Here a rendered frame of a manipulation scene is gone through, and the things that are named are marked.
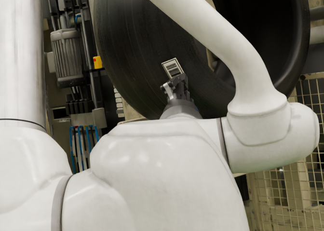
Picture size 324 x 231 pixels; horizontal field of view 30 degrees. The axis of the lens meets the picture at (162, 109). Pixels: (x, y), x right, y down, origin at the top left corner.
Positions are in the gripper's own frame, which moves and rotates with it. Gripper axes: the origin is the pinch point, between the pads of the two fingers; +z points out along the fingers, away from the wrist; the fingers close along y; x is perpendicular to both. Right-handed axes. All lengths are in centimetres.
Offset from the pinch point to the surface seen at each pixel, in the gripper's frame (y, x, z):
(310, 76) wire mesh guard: 33, 26, 42
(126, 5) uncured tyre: -18.9, -3.8, 13.8
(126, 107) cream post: 14, -28, 43
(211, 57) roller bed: 24, -1, 74
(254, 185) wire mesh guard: 64, -8, 50
